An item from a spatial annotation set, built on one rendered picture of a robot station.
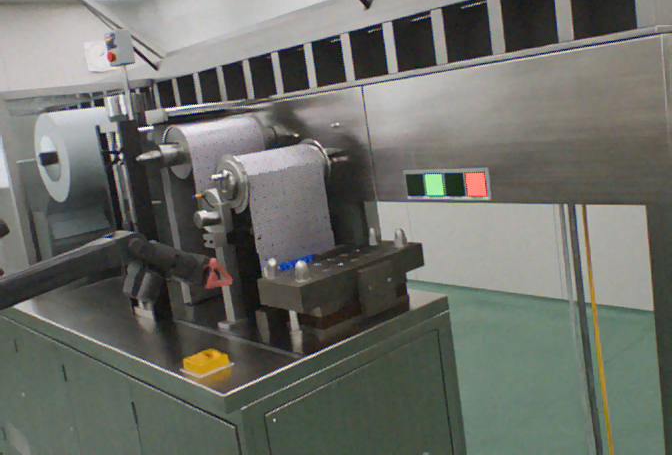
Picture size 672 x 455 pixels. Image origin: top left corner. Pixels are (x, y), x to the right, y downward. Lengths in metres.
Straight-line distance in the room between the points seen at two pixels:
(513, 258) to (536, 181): 3.04
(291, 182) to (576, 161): 0.69
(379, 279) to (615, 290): 2.71
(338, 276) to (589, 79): 0.67
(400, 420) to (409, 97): 0.76
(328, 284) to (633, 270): 2.78
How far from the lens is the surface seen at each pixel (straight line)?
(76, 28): 7.54
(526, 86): 1.44
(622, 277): 4.14
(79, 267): 1.41
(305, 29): 1.90
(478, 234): 4.59
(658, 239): 1.54
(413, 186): 1.65
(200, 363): 1.45
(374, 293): 1.59
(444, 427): 1.80
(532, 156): 1.45
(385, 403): 1.62
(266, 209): 1.65
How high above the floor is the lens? 1.40
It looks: 8 degrees down
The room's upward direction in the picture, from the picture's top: 8 degrees counter-clockwise
